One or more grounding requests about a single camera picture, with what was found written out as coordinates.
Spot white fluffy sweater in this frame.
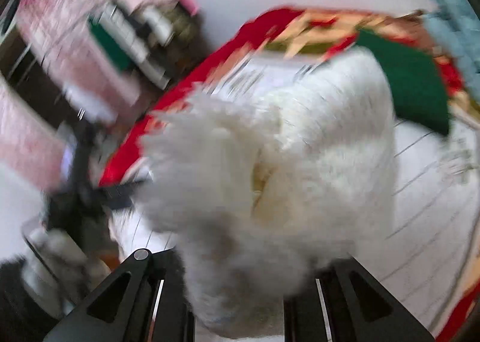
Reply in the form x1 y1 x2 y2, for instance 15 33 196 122
137 48 397 339

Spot white checked floral mat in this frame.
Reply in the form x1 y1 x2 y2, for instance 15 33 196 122
113 54 479 336

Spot pink stacked textiles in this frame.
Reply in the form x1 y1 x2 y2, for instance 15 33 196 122
1 0 148 190

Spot pile of clothes on rack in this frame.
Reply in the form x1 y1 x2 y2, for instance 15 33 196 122
87 0 208 91

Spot red floral blanket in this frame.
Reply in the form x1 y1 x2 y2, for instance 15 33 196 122
98 6 480 342

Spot light blue quilted duvet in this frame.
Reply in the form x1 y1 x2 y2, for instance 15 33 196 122
424 0 479 100

